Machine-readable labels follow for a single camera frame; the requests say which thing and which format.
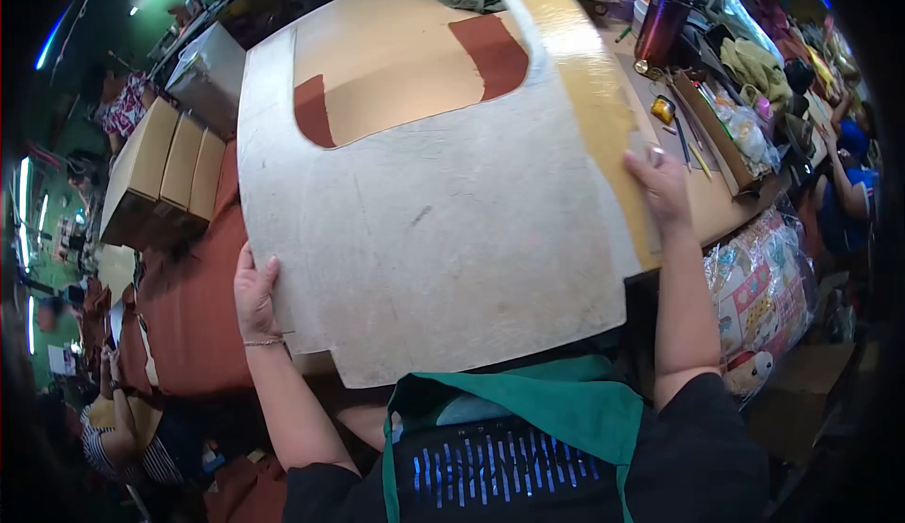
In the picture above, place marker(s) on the purple metal water bottle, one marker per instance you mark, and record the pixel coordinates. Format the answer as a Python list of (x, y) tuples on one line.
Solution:
[(661, 21)]

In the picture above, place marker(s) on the small yellow round object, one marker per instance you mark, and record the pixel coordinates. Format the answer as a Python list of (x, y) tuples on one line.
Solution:
[(662, 109)]

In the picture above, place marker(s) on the stack of white cups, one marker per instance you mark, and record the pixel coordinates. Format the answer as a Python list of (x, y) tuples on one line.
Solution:
[(642, 7)]

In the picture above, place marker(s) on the person's left hand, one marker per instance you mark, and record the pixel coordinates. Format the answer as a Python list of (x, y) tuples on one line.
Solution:
[(253, 300)]

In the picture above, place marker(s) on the yellow pencil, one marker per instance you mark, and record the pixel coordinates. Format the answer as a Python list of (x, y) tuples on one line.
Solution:
[(701, 162)]

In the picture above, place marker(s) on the cardboard tray with supplies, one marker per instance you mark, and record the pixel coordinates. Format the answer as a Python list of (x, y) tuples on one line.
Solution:
[(728, 138)]

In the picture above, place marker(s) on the person's right fingers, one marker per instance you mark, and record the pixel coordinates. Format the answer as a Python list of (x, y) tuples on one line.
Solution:
[(659, 155)]

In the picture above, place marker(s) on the patterned plastic bag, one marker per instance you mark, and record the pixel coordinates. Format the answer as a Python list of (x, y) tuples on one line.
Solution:
[(760, 297)]

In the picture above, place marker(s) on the person's left fingers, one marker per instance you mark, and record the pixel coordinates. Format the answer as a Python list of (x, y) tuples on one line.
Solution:
[(244, 258)]

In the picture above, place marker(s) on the red-brown fabric piece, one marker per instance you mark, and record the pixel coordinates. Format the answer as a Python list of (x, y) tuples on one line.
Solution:
[(312, 116), (495, 53)]

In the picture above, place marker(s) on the stack of red-brown fabric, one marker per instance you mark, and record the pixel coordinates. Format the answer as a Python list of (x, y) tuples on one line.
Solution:
[(191, 311)]

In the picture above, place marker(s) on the person's right hand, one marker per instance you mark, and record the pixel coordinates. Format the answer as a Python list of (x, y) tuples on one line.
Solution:
[(661, 187)]

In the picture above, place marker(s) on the brown cardboard box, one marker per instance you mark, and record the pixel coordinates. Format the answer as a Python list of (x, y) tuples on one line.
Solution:
[(138, 169), (180, 166), (207, 177)]

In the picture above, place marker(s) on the person's right thumb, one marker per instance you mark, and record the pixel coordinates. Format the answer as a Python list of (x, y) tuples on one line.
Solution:
[(636, 165)]

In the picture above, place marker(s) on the plain brown carton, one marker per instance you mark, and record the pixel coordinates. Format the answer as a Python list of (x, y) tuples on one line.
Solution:
[(802, 396)]

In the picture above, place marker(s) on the light green cloth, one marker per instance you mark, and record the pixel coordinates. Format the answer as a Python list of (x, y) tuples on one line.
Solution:
[(760, 67)]

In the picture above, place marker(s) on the person's body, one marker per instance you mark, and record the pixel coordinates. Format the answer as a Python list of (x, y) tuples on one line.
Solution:
[(537, 452)]

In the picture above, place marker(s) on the grey metal box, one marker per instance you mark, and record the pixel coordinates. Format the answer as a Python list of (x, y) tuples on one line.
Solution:
[(208, 74)]

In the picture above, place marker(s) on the person's left thumb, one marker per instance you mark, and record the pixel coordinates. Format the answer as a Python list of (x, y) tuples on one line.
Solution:
[(271, 272)]

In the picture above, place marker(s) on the large white template board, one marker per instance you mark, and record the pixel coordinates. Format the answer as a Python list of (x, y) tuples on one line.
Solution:
[(438, 226)]

